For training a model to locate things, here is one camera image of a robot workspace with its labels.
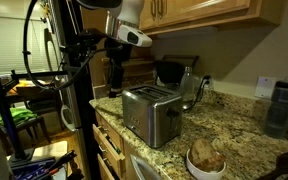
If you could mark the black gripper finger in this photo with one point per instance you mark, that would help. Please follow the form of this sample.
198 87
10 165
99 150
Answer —
113 93

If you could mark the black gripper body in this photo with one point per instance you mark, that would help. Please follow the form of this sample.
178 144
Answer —
117 53

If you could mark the bread slice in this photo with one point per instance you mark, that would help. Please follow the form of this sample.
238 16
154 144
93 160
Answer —
214 163
201 149

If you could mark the white ceramic bowl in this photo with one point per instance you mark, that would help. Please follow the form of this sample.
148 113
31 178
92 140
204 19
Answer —
204 173

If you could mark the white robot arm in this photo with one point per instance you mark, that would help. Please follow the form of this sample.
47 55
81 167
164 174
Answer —
122 33

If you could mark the stainless steel toaster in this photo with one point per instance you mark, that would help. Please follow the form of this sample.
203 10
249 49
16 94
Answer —
153 113

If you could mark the wooden cutting board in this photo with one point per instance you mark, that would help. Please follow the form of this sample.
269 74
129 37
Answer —
136 72

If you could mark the upper wooden cabinet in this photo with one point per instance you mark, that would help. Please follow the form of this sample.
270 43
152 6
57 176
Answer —
163 16

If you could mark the wooden kitchen drawers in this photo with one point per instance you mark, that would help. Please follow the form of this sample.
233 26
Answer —
111 159

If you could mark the black coffee maker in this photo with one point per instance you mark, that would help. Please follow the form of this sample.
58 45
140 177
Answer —
170 69

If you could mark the clear glass bottle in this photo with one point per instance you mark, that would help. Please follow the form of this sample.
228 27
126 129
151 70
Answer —
187 85

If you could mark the wooden dining chair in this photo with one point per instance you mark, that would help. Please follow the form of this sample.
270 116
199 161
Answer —
37 101

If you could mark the dark grey water bottle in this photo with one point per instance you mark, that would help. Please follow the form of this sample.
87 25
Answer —
276 121

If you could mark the black camera tripod stand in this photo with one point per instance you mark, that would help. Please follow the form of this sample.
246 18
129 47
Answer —
78 49

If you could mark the white wall outlet plate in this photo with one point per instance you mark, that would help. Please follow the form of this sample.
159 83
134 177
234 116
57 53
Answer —
264 87

